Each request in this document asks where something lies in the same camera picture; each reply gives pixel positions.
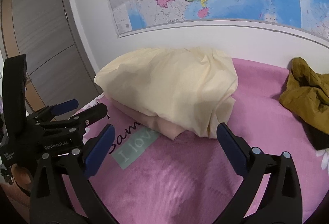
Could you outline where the cream large garment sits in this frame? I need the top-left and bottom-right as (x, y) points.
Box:
(94, 47), (238, 139)

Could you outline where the left hand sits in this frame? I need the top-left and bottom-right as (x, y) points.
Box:
(11, 164), (32, 193)

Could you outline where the folded peach garment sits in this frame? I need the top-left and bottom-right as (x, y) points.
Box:
(109, 98), (185, 140)

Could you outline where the pink bed sheet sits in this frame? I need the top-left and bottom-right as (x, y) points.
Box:
(85, 59), (328, 223)

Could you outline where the grey wooden door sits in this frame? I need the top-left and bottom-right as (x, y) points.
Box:
(1, 0), (101, 114)

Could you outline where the olive brown jacket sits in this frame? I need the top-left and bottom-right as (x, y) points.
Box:
(279, 57), (328, 134)

